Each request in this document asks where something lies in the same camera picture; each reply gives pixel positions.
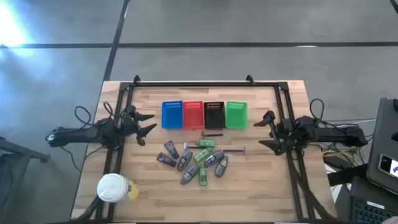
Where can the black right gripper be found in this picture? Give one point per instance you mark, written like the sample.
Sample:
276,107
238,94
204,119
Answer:
283,133

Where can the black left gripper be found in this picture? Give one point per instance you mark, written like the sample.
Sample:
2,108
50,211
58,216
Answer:
129,124

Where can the dark blue disposable razor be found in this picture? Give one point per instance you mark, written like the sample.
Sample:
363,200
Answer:
213,135
194,147
233,151

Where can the gray travel bottle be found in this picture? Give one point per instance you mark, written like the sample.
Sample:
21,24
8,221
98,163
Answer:
221,166
184,160
190,174
214,158

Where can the green shampoo bottle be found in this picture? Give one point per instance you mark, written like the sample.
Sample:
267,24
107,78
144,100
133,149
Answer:
203,177
202,155
206,143

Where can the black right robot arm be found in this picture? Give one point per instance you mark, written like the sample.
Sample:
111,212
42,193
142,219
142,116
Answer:
335,133

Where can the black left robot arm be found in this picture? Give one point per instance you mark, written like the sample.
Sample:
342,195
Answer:
77,134

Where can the blue plastic basket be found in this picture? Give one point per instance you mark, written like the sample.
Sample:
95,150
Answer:
172,115

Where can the purple toiletry tube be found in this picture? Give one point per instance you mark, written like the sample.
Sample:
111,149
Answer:
166,159
171,149

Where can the green plastic basket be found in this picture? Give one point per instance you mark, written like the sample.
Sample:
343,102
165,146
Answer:
236,115

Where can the red plastic basket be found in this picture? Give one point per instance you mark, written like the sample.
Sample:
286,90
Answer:
193,115

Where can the black plastic basket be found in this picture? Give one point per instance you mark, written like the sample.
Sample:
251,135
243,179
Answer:
214,116

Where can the cup with white lid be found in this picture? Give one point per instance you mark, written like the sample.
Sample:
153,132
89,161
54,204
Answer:
112,188

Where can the black equipment case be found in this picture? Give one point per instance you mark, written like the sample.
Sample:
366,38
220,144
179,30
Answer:
382,133

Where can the black slotted crate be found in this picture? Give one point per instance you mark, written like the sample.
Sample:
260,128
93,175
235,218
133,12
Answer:
370,205

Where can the gray metal stand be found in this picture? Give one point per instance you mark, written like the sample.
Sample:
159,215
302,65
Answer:
18,151

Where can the black table frame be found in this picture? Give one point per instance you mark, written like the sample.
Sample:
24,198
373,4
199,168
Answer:
202,84

